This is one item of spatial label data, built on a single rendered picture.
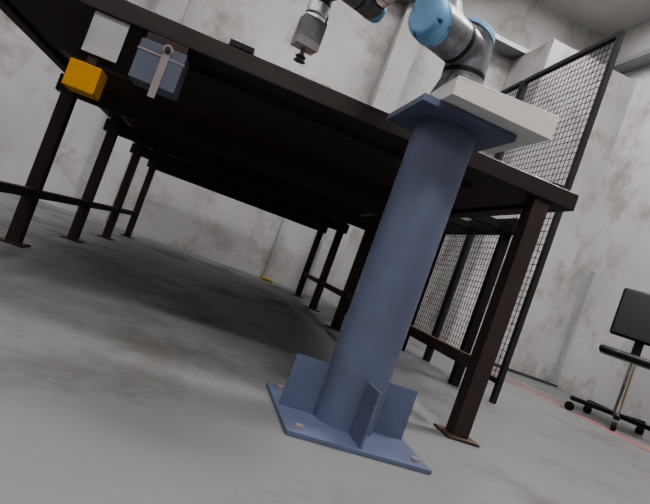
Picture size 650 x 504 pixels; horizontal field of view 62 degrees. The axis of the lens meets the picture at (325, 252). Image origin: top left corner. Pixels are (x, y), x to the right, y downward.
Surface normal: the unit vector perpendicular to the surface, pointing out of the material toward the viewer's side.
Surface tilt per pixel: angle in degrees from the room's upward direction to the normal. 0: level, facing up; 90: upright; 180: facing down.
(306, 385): 90
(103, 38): 90
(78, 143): 90
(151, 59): 90
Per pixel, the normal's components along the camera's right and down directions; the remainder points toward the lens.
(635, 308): -0.40, -0.32
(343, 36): 0.22, 0.05
